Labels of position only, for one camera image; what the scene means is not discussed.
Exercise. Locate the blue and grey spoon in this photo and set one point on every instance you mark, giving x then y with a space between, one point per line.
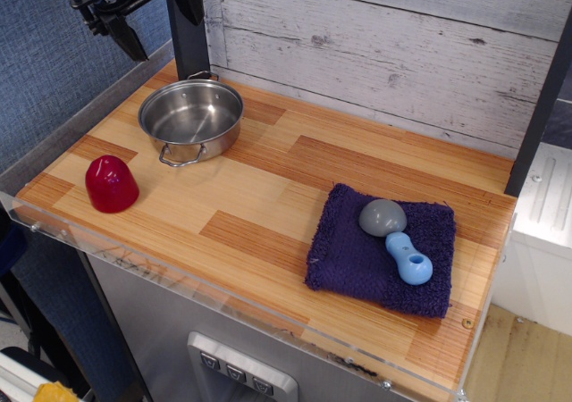
383 218

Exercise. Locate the stainless steel pot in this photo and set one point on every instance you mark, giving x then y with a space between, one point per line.
192 120

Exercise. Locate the red plastic cup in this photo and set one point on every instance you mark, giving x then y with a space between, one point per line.
110 185

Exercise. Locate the clear acrylic front guard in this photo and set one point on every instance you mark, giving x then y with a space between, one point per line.
248 294

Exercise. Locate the purple folded towel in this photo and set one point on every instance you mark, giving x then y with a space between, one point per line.
348 261

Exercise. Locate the silver control panel with buttons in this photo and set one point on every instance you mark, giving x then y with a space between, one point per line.
225 374

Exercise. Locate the yellow object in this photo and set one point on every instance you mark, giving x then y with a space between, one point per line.
54 392

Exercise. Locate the white appliance at right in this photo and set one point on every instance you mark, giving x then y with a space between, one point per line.
534 277

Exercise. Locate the black vertical post left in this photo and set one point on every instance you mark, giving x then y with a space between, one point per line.
189 43

